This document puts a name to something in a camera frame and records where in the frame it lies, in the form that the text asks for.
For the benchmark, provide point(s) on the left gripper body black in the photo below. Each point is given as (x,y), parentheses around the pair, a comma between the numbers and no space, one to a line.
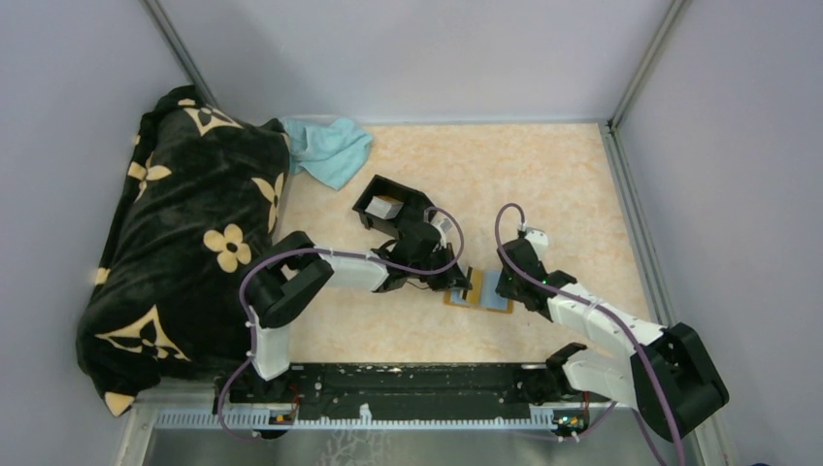
(439,281)

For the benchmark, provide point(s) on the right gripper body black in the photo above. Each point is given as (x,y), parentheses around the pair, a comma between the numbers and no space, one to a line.
(510,286)

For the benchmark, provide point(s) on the tan leather card holder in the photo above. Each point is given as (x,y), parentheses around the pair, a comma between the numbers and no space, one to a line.
(481,295)

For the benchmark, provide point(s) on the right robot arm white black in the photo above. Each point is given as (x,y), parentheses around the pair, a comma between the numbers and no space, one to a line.
(664,373)

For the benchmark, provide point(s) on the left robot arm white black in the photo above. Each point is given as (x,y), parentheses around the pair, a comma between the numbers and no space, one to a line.
(279,286)

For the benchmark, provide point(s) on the silver cards in tray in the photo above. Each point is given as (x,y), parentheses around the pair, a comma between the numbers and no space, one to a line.
(384,207)

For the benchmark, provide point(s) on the black card tray box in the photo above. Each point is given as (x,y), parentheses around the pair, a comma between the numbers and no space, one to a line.
(417,206)

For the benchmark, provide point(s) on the light blue cloth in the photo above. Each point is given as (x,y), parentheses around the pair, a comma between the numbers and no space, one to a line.
(332,153)

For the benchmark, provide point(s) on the black floral blanket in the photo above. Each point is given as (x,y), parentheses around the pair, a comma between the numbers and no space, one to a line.
(201,200)

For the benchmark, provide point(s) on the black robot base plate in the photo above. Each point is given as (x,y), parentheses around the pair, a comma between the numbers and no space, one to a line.
(406,392)

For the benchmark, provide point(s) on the aluminium frame rail front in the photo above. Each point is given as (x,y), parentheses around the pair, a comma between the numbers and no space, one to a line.
(559,420)

